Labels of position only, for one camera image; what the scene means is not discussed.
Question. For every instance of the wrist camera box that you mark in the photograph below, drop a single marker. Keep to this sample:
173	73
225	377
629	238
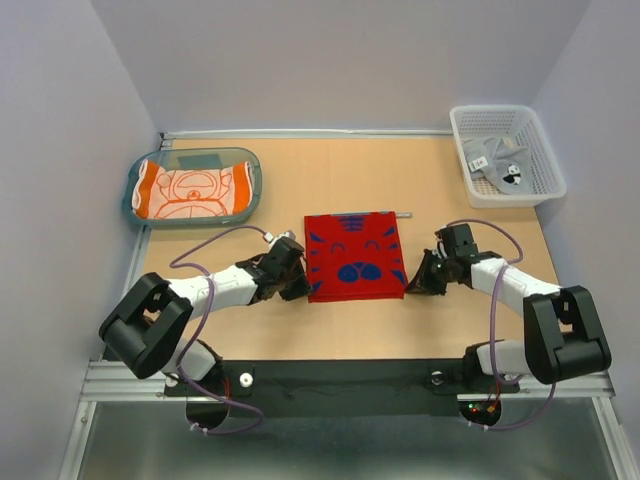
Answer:
455	241
270	238

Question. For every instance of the white perforated plastic basket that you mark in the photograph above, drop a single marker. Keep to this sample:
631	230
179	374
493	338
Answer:
520	126

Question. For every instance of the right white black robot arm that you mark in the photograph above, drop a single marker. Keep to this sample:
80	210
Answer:
563	336

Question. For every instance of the orange and white towel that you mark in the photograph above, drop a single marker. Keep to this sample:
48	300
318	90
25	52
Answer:
161	194

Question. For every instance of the aluminium frame rail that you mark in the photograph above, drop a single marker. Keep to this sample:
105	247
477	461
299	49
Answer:
113	381

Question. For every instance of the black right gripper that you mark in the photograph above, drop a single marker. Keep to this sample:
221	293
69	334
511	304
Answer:
422	282

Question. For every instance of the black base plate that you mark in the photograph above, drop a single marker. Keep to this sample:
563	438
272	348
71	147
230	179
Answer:
364	402

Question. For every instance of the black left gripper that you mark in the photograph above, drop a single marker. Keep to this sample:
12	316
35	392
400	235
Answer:
300	288

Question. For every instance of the grey folded cloth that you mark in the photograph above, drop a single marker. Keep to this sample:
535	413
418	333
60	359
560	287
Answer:
507	168

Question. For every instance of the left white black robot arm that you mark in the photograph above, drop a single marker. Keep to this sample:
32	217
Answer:
145	329

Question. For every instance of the red and blue cloth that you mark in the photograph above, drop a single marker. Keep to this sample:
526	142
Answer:
355	256

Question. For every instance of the teal translucent plastic tub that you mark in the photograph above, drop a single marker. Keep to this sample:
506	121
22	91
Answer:
193	159

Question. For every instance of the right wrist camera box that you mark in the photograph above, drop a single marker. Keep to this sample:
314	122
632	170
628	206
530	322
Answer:
455	241

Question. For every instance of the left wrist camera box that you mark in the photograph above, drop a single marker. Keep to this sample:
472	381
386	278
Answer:
270	238

